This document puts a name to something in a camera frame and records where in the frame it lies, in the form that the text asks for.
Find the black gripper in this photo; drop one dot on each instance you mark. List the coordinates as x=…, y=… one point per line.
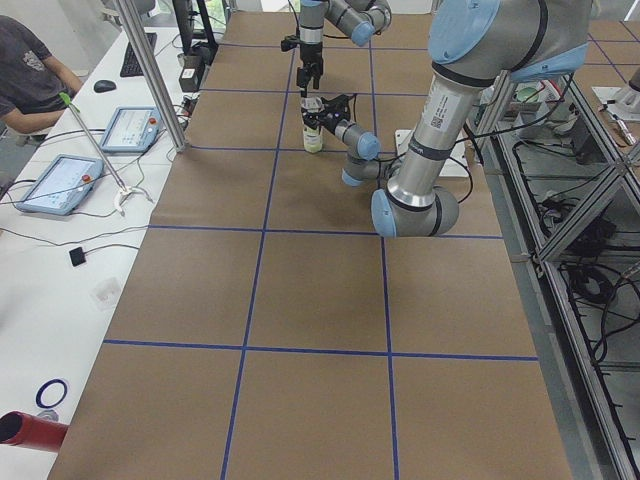
x=311, y=54
x=324, y=121

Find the Wilson tennis ball can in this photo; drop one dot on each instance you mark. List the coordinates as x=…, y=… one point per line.
x=311, y=107

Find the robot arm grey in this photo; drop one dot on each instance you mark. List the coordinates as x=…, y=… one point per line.
x=357, y=20
x=470, y=43

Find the black box on desk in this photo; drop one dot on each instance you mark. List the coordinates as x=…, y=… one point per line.
x=192, y=74

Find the black computer monitor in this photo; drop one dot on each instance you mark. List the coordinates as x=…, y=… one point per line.
x=185, y=15

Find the blue teach pendant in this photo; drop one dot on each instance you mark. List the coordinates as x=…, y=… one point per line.
x=63, y=186
x=131, y=130

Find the black computer mouse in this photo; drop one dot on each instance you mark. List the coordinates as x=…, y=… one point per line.
x=104, y=86

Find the green grabber tool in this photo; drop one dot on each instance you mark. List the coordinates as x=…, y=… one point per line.
x=124, y=190

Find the seated man grey shirt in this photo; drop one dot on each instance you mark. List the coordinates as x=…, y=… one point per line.
x=32, y=79

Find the small black square device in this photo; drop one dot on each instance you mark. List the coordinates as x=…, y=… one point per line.
x=77, y=256

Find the blue tape roll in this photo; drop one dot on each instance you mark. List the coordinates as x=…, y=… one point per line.
x=51, y=393

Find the red cylinder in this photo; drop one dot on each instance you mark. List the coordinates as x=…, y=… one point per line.
x=24, y=430

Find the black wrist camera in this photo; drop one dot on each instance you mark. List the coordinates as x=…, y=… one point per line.
x=289, y=42
x=337, y=107

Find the aluminium frame post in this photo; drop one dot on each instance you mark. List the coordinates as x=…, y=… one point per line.
x=136, y=34

